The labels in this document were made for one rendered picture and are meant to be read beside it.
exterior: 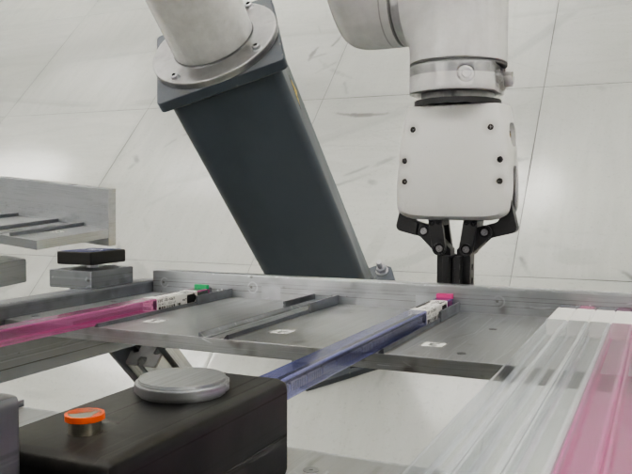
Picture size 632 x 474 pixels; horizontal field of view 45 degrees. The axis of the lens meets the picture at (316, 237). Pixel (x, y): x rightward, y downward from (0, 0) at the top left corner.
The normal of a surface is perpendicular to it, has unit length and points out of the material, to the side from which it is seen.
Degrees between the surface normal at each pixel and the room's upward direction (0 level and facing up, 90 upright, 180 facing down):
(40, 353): 90
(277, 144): 90
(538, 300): 44
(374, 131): 0
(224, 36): 90
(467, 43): 49
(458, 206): 53
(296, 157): 90
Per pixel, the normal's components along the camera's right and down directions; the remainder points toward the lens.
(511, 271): -0.29, -0.66
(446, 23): -0.38, 0.05
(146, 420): 0.00, -1.00
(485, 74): 0.37, 0.05
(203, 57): -0.01, 0.73
